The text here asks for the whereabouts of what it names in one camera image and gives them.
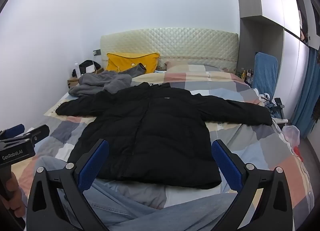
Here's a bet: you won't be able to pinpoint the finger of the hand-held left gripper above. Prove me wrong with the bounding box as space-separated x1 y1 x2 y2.
24 124 50 145
0 124 25 142

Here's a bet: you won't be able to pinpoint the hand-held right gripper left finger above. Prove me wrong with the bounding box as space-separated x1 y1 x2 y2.
26 138 110 231

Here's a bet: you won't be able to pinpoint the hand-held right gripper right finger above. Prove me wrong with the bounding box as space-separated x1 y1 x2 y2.
211 139 293 231

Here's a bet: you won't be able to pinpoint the black puffer jacket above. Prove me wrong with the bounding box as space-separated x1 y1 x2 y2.
55 82 273 190

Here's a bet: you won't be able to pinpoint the person's left hand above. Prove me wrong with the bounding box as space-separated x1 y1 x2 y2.
4 173 27 218

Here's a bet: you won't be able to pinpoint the person's light blue jeans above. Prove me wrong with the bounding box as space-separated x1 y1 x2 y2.
32 156 243 231

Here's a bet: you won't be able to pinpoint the wooden nightstand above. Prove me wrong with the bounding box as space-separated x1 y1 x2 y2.
67 67 105 89

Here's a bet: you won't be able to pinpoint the clear plastic bag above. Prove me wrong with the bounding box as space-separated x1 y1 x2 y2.
282 125 301 147

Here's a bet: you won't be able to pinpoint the grey fleece garment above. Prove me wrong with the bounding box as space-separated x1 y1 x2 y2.
68 63 147 98

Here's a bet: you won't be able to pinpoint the black tripod stand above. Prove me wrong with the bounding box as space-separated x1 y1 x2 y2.
271 97 286 119

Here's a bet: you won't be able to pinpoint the checkered pastel duvet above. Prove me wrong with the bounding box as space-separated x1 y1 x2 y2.
10 64 316 223

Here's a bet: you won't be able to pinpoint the black bag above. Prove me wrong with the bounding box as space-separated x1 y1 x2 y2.
72 60 101 77

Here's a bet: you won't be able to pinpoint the row of small bottles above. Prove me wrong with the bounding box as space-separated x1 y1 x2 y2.
236 69 254 81

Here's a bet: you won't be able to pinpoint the blue towel over chair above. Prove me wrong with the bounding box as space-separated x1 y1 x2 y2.
252 52 279 97

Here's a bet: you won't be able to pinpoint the yellow pillow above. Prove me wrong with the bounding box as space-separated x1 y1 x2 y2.
105 52 161 74

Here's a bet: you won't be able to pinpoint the blue curtain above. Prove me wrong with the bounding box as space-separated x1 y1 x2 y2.
291 48 320 139

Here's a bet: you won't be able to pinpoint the floral pillow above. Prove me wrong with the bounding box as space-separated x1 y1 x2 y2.
160 60 177 71

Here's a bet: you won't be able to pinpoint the cream quilted headboard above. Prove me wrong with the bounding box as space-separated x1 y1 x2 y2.
100 27 239 74

